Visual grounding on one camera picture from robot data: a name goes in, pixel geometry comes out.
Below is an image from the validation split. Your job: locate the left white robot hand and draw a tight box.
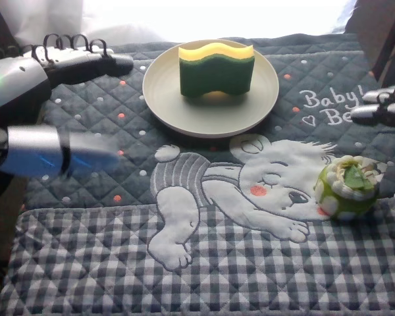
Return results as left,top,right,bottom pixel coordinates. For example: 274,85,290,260
0,32,134,181

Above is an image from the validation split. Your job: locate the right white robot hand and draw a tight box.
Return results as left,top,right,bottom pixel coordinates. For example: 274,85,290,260
350,78,395,211

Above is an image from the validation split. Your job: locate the yellow and green wavy sponge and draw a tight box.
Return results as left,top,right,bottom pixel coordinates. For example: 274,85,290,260
178,41,255,99

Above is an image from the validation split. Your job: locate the green toy cake with cream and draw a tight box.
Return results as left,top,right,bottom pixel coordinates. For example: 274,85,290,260
313,155,381,221

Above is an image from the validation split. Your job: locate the cream round plate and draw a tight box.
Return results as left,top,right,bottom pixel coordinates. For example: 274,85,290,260
142,39,280,138

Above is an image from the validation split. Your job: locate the grey quilt with bear print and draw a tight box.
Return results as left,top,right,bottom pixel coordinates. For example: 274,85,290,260
0,32,395,316

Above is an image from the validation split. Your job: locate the dark wooden frame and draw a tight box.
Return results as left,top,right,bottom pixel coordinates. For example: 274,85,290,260
344,0,395,85

